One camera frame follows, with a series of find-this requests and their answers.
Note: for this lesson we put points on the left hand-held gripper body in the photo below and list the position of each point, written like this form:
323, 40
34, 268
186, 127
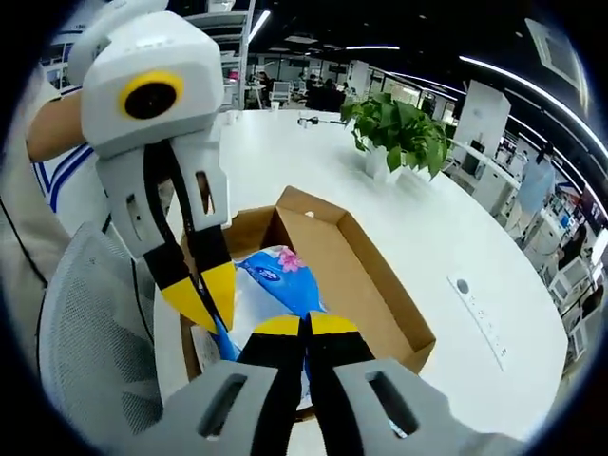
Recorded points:
157, 62

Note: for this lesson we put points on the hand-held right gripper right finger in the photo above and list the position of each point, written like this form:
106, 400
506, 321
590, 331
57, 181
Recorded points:
361, 404

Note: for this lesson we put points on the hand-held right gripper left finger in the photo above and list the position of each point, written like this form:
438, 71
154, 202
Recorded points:
247, 404

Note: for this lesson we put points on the blue floral soft tissue pack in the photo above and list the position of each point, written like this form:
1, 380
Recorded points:
280, 280

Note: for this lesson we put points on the brown cardboard shoe box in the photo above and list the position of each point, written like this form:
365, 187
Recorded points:
361, 285

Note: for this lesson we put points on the person in white shirt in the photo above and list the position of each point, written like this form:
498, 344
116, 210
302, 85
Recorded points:
28, 228

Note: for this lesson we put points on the grey mesh office chair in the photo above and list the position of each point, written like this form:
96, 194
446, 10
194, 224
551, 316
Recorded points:
95, 332

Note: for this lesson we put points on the small white desk gadget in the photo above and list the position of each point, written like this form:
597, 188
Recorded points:
313, 120

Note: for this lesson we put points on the white table socket strip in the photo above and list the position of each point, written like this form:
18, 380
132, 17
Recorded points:
480, 323

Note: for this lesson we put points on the green potted plant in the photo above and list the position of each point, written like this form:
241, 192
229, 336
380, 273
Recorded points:
399, 128

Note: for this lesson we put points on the curved ceiling light strip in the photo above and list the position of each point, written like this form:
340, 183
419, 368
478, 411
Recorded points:
532, 90

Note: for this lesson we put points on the ceiling air conditioner vent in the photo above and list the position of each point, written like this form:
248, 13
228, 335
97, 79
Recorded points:
558, 52

